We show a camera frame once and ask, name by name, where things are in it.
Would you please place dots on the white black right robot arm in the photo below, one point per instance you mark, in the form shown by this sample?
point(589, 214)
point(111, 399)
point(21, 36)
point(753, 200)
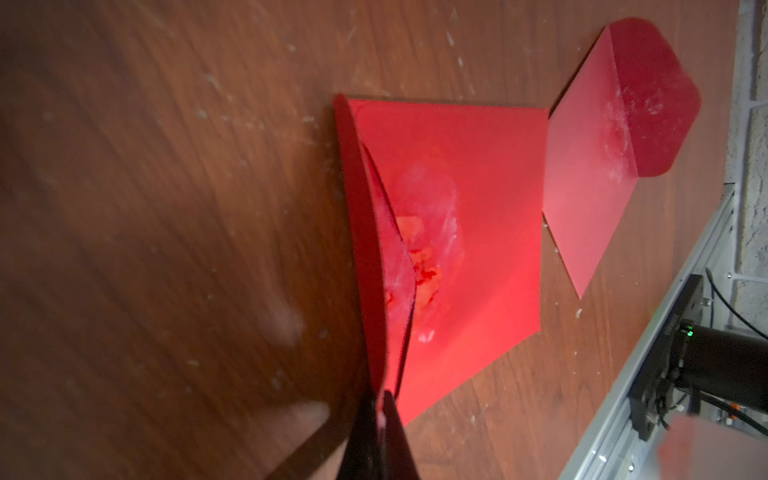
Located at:
point(717, 367)

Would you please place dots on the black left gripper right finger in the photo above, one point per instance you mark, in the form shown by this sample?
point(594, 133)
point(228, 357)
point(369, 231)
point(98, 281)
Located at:
point(397, 462)

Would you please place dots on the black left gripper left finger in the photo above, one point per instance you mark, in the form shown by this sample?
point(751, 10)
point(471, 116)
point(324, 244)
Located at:
point(362, 458)

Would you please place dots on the red envelope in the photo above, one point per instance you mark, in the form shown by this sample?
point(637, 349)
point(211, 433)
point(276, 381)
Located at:
point(445, 210)
point(624, 117)

